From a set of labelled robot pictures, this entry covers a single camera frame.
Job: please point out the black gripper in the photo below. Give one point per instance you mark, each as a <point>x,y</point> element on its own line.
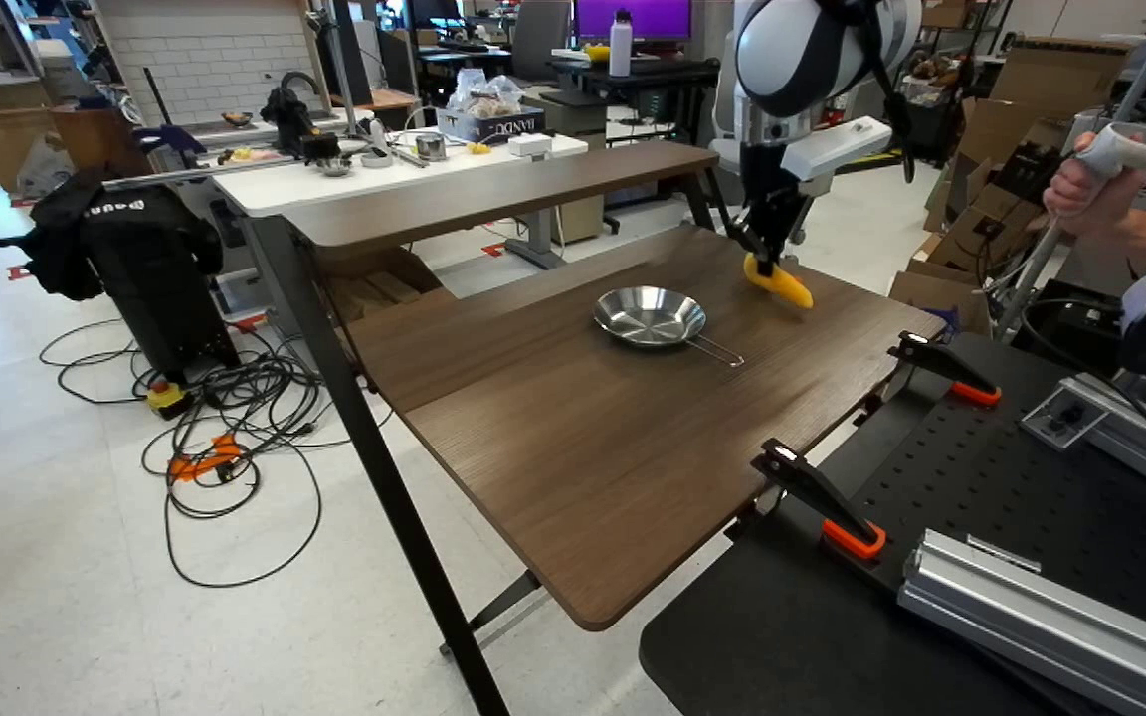
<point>773,203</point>

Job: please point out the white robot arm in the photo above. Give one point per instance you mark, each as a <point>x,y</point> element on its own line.
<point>790,60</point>

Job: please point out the silver metal frying pan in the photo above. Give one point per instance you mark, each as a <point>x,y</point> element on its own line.
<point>659,318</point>

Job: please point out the person's hand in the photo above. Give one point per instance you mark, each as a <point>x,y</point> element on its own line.
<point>1083,202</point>

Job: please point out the black orange clamp far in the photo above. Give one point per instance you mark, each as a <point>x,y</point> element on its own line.
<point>938,358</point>

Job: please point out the black orange clamp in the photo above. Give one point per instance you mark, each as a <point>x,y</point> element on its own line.
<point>842,524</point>
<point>938,358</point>

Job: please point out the black orange clamp near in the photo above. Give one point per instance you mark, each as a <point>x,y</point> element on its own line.
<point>842,524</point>

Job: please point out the white handheld controller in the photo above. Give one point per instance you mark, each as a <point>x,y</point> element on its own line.
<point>1114,150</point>

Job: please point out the black perforated mounting board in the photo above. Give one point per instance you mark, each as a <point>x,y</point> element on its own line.
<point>786,627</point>

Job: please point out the black table leg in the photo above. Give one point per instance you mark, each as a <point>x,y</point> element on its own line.
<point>287,273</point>

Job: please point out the aluminium extrusion rail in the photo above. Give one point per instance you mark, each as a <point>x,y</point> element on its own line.
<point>1029,618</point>

